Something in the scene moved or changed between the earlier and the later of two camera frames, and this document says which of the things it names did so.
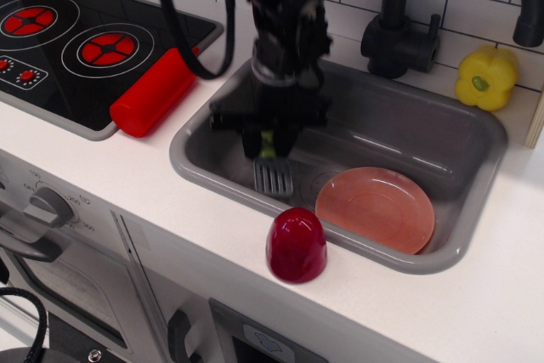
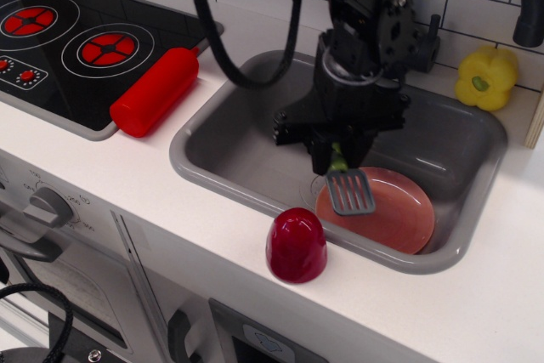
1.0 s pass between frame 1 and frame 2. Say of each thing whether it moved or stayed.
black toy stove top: stayed
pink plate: stayed
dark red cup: stayed
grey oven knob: stayed
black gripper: moved
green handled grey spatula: moved
